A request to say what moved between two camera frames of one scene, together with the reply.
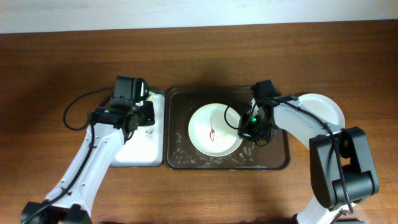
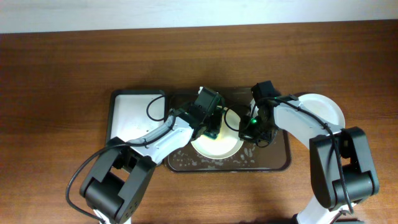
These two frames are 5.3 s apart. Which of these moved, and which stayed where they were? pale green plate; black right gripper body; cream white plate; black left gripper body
Moved: black left gripper body
Stayed: black right gripper body; cream white plate; pale green plate
